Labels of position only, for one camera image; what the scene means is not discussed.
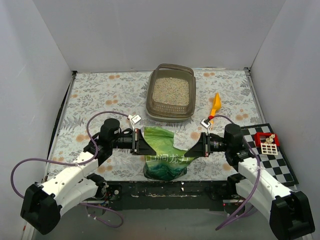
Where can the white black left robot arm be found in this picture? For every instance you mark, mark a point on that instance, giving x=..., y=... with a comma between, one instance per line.
x=44, y=204

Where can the green litter bag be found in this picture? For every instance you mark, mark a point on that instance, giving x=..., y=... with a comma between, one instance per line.
x=169, y=163

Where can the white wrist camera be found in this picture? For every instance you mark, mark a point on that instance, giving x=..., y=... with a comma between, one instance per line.
x=207, y=123
x=133, y=120

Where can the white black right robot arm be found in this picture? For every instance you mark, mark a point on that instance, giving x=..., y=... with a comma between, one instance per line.
x=288, y=212

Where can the red white small bracket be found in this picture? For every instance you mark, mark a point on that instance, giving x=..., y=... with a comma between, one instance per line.
x=267, y=142

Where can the floral patterned table mat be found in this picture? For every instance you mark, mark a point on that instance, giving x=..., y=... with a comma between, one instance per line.
x=95, y=97

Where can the brown plastic litter box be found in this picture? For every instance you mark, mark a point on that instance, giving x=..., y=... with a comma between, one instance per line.
x=171, y=94

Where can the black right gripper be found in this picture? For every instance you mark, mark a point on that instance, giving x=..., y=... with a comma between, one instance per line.
x=205, y=144

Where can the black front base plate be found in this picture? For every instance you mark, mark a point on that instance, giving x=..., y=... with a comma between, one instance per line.
x=172, y=195

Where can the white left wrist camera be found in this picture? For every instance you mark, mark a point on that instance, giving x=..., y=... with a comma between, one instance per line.
x=133, y=120

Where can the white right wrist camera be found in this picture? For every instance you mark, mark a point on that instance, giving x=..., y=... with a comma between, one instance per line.
x=207, y=123

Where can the orange plastic scoop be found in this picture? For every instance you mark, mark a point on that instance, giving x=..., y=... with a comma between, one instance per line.
x=216, y=106

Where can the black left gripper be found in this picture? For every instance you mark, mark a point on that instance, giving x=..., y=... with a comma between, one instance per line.
x=135, y=142

